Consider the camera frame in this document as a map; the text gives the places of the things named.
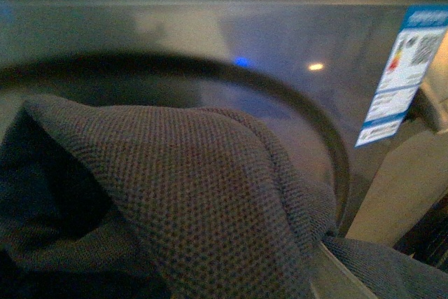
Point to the dark blue knit garment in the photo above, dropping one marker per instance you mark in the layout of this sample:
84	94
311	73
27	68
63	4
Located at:
156	202

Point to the dark grey washing machine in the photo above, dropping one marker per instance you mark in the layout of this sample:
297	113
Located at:
308	68

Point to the blue white energy label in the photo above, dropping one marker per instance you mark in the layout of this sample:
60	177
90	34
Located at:
419	38

